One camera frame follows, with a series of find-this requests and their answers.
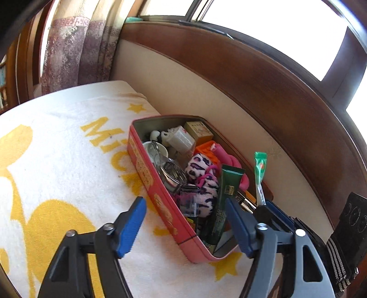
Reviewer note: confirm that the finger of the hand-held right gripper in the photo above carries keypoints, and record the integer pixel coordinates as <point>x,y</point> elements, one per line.
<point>263,215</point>
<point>282,216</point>

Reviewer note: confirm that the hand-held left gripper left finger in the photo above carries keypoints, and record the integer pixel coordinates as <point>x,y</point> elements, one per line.
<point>130,226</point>

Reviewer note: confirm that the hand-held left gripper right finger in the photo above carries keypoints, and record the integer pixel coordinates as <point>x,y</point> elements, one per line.
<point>240,229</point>

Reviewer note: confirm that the green sachet stick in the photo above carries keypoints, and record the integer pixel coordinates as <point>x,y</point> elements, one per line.
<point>260,169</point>

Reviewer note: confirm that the brown storage bin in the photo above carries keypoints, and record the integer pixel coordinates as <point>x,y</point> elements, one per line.
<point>149,177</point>

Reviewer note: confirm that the purple spotted plush toy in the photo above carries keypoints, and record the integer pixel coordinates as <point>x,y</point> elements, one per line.
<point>197,166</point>

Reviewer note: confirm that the pale green cardboard box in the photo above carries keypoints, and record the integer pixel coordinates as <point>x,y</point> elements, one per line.
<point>197,130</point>

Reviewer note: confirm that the dark green tube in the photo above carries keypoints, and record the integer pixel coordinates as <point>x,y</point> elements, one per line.
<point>226,194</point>

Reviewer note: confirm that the clear purple plastic case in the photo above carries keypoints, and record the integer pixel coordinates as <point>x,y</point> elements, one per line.
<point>189,203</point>

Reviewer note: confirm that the pink rubber toy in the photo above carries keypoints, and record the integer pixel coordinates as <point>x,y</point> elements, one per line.
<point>226,156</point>

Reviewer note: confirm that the small white cup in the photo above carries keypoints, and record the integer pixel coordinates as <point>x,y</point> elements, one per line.
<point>152,149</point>

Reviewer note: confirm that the orange studded toy block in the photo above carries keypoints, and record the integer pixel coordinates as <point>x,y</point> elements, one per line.
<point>205,150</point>

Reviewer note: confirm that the white and yellow printed towel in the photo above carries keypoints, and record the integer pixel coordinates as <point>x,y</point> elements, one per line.
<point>57,172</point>

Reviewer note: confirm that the small panda figurine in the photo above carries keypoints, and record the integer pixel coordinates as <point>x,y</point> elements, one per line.
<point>163,136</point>

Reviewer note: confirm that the white plastic bottle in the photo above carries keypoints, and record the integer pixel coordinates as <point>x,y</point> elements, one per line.
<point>182,139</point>

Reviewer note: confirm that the wooden padded headboard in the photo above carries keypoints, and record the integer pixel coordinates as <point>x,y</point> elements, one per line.
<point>229,71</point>

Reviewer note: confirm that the patterned beige purple curtain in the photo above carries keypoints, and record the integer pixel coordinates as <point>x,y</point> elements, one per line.
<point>66,51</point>

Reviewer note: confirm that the teal object on sill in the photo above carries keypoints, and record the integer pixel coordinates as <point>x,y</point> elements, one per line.
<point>134,19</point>

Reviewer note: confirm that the brown wooden door frame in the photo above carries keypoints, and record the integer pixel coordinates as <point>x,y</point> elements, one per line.
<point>28,66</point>

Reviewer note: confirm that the window with brown frame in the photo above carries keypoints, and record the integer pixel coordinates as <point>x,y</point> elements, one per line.
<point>272,23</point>

